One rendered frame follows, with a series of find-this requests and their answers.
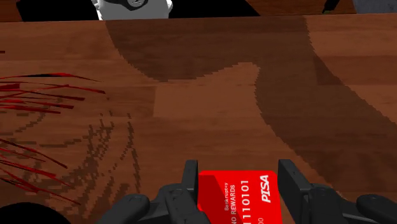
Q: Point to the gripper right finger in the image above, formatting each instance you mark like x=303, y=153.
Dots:
x=319, y=204

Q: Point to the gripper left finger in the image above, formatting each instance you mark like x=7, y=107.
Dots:
x=175, y=201

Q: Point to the red bank card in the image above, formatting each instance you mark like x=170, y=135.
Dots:
x=238, y=198

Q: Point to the black round pot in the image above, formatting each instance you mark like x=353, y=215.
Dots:
x=28, y=215

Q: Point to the red leaf plant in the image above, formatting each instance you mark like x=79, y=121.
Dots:
x=28, y=99

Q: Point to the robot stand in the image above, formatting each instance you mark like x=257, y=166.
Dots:
x=52, y=9

